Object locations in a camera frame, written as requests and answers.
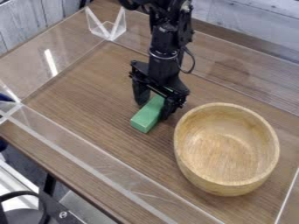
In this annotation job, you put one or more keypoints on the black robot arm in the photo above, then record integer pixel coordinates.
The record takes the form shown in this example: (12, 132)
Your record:
(169, 25)

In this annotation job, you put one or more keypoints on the clear acrylic tray wall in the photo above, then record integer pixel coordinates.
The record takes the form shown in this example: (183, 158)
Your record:
(68, 121)

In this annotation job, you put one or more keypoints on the light wooden bowl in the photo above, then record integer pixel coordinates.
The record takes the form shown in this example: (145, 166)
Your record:
(225, 148)

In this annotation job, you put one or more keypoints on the black chair armrest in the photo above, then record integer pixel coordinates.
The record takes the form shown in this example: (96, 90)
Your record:
(23, 207)

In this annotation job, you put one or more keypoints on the blue object at left edge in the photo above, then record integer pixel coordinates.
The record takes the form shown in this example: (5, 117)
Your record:
(5, 98)

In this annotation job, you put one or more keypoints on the clear acrylic corner bracket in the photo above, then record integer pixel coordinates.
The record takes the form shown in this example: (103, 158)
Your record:
(107, 30)

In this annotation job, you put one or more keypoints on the black table leg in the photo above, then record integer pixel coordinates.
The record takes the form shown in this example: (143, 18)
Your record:
(49, 184)

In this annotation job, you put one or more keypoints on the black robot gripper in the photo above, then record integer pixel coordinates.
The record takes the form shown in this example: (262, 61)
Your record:
(157, 76)

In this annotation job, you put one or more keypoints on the green rectangular block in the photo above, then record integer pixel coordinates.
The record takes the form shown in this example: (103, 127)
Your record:
(147, 116)

